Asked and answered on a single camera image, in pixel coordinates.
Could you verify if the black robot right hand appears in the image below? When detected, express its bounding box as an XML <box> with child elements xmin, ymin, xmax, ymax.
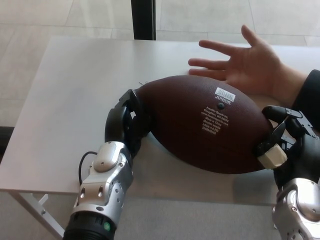
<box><xmin>254</xmin><ymin>105</ymin><xmax>320</xmax><ymax>191</ymax></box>

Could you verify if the bare person hand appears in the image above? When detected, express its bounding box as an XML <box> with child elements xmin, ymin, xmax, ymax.
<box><xmin>187</xmin><ymin>24</ymin><xmax>286</xmax><ymax>96</ymax></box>

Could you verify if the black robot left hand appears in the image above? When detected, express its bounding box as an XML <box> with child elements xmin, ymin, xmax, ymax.
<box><xmin>103</xmin><ymin>88</ymin><xmax>152</xmax><ymax>160</ymax></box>

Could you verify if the brown junior football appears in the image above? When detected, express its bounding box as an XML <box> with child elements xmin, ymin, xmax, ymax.
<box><xmin>135</xmin><ymin>74</ymin><xmax>276</xmax><ymax>174</ymax></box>

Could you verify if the person forearm in dark sleeve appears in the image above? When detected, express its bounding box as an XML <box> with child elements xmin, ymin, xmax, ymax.
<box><xmin>270</xmin><ymin>62</ymin><xmax>320</xmax><ymax>121</ymax></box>

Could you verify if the dark flat floor object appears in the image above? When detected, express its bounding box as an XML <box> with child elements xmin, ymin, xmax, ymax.
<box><xmin>0</xmin><ymin>126</ymin><xmax>14</xmax><ymax>157</ymax></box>

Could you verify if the white slanted table brace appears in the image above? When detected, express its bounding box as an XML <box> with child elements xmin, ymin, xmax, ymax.
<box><xmin>9</xmin><ymin>191</ymin><xmax>66</xmax><ymax>239</ymax></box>

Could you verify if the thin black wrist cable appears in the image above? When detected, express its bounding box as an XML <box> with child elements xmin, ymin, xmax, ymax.
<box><xmin>78</xmin><ymin>150</ymin><xmax>99</xmax><ymax>186</ymax></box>

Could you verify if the black window frame post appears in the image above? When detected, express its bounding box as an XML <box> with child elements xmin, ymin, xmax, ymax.
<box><xmin>130</xmin><ymin>0</ymin><xmax>158</xmax><ymax>41</ymax></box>

